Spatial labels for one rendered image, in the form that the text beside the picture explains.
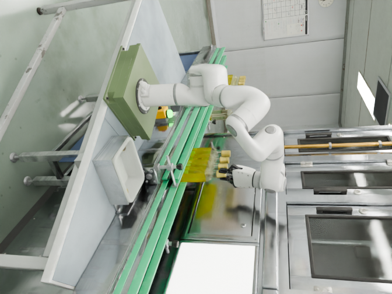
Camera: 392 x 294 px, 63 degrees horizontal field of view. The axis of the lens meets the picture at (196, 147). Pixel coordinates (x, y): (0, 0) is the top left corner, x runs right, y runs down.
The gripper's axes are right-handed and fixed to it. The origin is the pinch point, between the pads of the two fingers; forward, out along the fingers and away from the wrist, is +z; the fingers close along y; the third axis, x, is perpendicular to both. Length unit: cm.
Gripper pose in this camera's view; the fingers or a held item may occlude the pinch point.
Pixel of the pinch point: (224, 174)
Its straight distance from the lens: 152.1
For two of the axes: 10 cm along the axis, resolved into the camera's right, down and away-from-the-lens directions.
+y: -1.7, -8.4, -5.2
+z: -8.8, -1.1, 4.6
